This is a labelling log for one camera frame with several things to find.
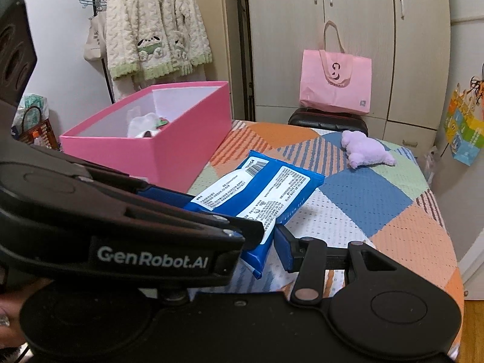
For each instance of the cream fluffy garment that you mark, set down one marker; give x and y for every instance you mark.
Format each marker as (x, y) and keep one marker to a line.
(124, 87)

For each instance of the black suitcase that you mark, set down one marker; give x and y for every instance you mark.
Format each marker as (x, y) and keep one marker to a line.
(325, 121)

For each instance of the small green soft toy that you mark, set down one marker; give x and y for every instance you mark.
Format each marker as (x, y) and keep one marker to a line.
(162, 121)

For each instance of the beige wardrobe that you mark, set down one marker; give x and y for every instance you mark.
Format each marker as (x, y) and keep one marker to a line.
(378, 26)

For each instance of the colourful gift bag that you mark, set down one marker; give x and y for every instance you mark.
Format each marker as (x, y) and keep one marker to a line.
(467, 136)

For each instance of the purple plush toy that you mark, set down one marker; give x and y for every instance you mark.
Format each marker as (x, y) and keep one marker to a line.
(365, 147)

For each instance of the white plush toy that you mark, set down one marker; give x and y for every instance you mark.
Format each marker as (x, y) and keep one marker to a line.
(140, 124)

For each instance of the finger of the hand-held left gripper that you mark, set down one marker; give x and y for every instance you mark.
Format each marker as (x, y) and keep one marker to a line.
(166, 196)
(227, 227)

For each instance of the pink tote bag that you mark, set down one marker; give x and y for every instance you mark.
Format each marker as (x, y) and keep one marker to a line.
(332, 90)

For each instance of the beige canvas tote bag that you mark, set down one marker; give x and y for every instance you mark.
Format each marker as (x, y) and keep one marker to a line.
(94, 41)

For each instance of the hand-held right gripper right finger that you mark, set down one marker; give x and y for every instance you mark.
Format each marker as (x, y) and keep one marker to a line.
(285, 247)

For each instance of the pink cardboard box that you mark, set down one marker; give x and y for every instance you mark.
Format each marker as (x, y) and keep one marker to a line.
(151, 158)

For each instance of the patchwork blanket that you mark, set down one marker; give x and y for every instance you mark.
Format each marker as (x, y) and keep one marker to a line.
(378, 211)

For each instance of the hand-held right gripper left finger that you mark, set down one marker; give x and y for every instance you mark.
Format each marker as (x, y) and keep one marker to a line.
(174, 295)

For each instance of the cream and green fluffy cardigan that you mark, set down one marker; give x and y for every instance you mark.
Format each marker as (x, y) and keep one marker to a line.
(151, 15)

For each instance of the black clothes rack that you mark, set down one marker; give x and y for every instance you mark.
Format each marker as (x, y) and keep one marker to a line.
(109, 90)

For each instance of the white paper tags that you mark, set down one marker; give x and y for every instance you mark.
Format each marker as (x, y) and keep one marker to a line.
(433, 166)

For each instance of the white and green plastic bag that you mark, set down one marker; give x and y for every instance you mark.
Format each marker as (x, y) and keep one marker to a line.
(34, 102)

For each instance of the woven basket bag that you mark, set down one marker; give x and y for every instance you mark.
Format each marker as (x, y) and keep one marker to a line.
(37, 132)

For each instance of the person's left hand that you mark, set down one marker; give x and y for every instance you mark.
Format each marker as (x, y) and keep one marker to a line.
(9, 332)

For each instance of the blue wet wipes packet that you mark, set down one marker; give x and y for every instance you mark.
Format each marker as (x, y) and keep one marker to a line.
(264, 181)

